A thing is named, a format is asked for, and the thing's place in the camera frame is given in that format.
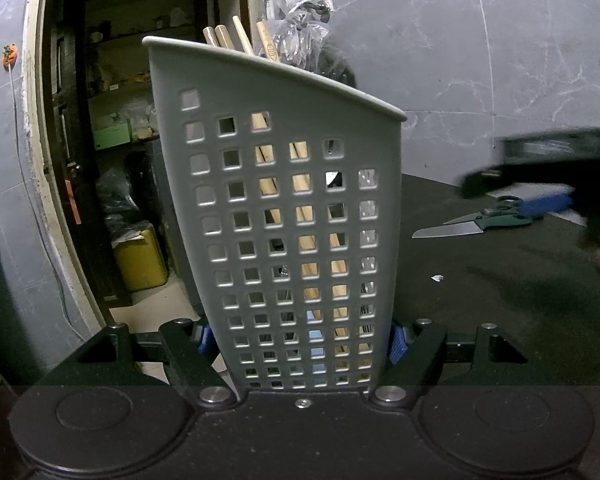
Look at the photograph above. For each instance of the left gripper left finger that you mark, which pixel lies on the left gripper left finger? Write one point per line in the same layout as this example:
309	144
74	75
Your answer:
188	369

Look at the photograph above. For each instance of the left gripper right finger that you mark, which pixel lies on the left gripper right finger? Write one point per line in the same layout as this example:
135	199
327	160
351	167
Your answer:
415	358

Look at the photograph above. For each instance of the green handled scissors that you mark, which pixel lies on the green handled scissors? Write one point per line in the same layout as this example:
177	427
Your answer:
502	213

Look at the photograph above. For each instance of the blue handled spoon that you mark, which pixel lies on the blue handled spoon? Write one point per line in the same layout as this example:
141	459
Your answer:
318	355

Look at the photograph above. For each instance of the white perforated utensil basket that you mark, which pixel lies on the white perforated utensil basket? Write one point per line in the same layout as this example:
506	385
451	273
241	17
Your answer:
287	190

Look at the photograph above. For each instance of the wooden chopstick purple band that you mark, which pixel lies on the wooden chopstick purple band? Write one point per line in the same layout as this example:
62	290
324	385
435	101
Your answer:
223	36

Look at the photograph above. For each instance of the wooden chopstick long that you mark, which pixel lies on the wooden chopstick long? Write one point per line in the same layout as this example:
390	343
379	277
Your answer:
242	35

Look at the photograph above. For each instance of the yellow container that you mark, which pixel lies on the yellow container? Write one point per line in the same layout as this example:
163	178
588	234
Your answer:
139	259

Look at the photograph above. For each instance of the green box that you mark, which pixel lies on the green box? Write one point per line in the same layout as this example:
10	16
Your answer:
112	136

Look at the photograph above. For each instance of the plastic bag of dark contents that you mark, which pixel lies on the plastic bag of dark contents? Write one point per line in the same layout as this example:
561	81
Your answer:
304	41

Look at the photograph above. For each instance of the orange wall hook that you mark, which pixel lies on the orange wall hook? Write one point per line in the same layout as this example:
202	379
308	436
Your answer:
9	56

